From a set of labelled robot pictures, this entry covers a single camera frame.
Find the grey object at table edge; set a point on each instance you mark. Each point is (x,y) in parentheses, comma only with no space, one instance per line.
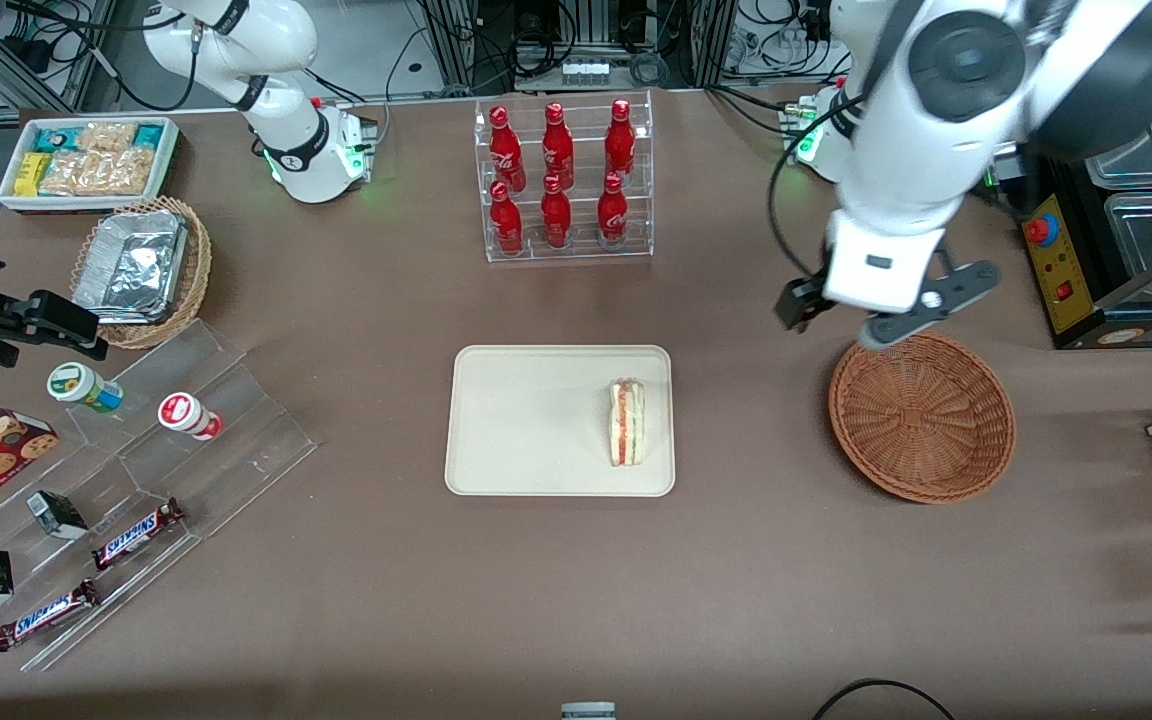
(588,711)

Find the light wicker basket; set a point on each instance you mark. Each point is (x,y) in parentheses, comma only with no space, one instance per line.
(198,270)

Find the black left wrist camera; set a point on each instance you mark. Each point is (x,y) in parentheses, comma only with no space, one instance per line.
(801,303)

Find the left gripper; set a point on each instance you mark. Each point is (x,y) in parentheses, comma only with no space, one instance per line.
(797,300)

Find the yellow snack packet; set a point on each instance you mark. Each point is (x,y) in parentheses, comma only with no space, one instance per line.
(31,175)

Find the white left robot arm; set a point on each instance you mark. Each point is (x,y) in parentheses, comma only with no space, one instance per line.
(936,130)

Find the white power strip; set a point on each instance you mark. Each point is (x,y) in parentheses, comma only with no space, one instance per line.
(584,72)

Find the triangular sandwich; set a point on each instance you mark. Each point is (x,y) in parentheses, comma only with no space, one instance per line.
(626,425)

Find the red lid yogurt cup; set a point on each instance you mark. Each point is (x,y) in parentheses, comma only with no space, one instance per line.
(186,414)

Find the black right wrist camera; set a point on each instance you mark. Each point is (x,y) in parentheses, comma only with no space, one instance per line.
(66,320)

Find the teal snack packet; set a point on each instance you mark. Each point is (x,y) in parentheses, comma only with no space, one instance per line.
(149,135)
(56,138)

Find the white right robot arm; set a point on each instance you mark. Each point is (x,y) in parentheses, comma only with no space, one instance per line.
(291,135)

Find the aluminium frame rack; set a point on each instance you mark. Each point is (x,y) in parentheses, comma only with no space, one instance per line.
(456,45)

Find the clear acrylic bottle rack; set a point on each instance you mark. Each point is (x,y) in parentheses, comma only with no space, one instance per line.
(576,255)

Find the red cola bottle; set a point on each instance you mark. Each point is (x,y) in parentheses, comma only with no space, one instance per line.
(557,140)
(506,225)
(556,220)
(504,145)
(620,140)
(613,218)

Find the aluminium foil trays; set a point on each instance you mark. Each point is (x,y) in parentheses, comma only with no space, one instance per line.
(131,268)

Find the round brown wicker basket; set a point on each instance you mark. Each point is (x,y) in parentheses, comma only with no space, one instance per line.
(921,420)

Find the clear cracker packet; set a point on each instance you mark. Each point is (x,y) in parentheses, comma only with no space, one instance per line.
(71,175)
(128,172)
(106,136)

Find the cream rectangular tray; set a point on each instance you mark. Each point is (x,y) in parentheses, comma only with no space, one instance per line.
(526,420)

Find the snickers bar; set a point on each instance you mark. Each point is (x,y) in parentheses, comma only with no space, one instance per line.
(136,533)
(44,615)

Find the clear acrylic stepped stand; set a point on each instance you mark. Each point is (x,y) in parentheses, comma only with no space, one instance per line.
(236,450)

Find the green lid yogurt cup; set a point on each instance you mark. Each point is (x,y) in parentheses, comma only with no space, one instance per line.
(81,386)

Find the black food warmer machine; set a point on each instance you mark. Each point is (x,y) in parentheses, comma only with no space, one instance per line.
(1066,270)

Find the white snack bin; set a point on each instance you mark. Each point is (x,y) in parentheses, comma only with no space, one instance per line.
(8,198)

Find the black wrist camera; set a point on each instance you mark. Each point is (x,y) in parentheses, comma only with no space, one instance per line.
(801,303)
(66,320)

